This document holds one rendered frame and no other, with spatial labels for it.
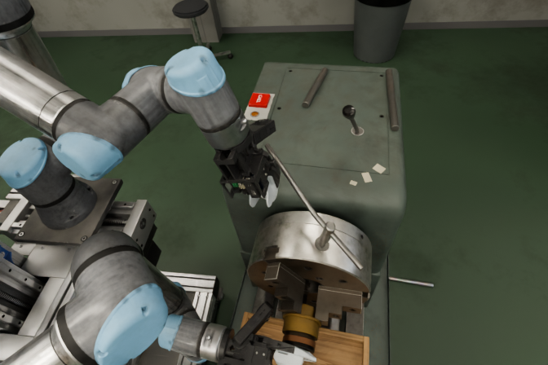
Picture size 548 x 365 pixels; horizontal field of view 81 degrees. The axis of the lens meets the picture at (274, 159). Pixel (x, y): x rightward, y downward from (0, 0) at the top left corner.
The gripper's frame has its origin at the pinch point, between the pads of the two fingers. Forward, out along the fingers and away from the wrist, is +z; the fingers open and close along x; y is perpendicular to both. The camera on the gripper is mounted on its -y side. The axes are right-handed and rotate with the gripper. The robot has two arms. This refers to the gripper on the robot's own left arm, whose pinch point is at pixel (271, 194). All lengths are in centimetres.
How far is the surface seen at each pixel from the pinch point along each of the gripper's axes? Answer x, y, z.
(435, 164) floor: 49, -135, 151
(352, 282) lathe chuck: 14.7, 9.0, 22.5
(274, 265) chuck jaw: -1.9, 9.6, 14.4
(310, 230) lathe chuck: 6.2, 1.8, 12.1
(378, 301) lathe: 15, -9, 86
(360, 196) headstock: 17.0, -9.1, 14.1
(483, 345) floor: 59, -16, 153
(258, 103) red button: -14.4, -38.9, 4.0
